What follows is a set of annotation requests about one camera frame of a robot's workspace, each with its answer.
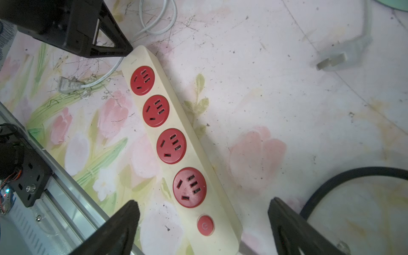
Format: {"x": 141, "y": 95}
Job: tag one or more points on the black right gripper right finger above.
{"x": 293, "y": 235}

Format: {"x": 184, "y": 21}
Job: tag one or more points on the green desk fan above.
{"x": 401, "y": 5}

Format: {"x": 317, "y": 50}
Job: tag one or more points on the cream red power strip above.
{"x": 208, "y": 217}

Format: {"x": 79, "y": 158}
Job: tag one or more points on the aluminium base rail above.
{"x": 43, "y": 211}

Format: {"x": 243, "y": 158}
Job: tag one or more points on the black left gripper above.
{"x": 73, "y": 26}

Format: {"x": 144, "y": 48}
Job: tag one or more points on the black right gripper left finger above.
{"x": 116, "y": 236}

